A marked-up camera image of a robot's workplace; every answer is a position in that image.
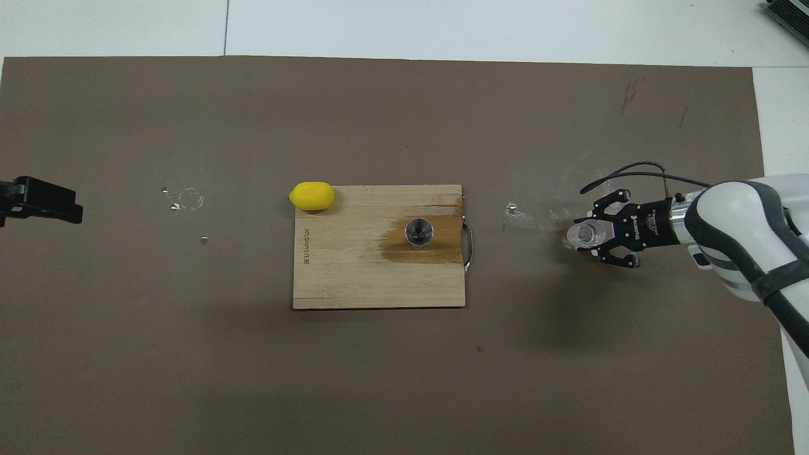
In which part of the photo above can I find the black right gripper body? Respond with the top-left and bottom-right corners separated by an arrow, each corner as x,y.
623,198 -> 679,251

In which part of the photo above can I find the small clear glass cup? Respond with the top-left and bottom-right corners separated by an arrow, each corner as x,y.
566,221 -> 615,251

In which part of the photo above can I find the metal double jigger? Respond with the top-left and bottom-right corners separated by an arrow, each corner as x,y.
404,217 -> 435,251

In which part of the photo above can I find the grey ribbed device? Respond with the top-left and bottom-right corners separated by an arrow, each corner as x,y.
762,0 -> 809,33

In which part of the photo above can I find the yellow lemon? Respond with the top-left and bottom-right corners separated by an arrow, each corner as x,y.
289,181 -> 336,212

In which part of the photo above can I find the wooden cutting board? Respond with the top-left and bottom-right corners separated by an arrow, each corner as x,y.
293,185 -> 474,310

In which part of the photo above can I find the brown table mat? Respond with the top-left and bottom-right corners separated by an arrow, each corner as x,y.
0,56 -> 796,455

